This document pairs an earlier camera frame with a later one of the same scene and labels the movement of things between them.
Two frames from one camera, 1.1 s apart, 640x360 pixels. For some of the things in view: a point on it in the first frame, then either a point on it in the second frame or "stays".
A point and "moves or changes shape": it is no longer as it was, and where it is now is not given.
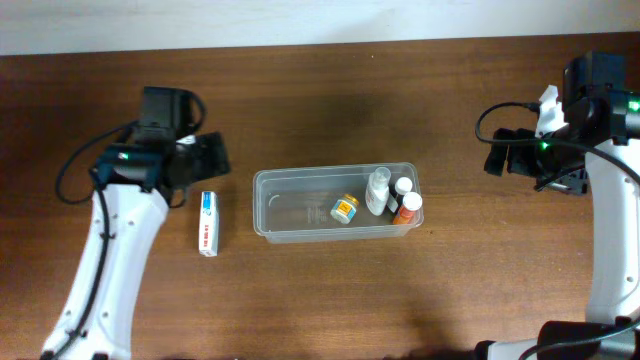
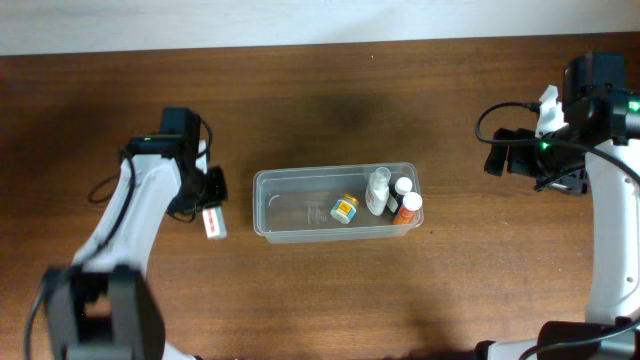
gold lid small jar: [345, 209] stays
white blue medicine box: [209, 224] moves or changes shape
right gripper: [571, 182] stays
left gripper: [213, 152] → [219, 196]
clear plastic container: [315, 203] stays
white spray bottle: [377, 191] stays
